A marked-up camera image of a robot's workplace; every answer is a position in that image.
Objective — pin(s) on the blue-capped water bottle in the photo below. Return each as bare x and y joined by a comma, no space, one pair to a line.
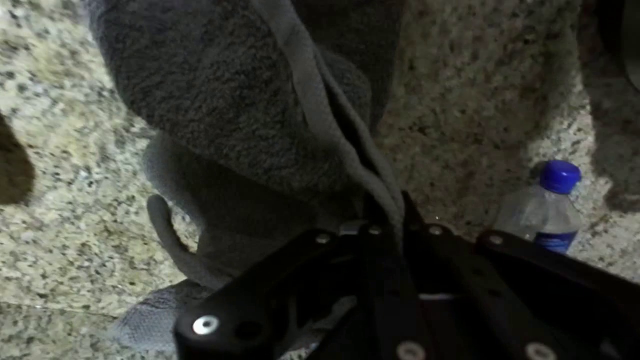
546,212

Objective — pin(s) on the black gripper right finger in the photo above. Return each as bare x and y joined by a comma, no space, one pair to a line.
532,273

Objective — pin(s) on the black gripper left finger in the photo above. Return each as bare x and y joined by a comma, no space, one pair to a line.
266,293

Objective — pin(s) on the grey terry towel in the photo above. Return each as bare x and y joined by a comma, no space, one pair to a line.
220,87

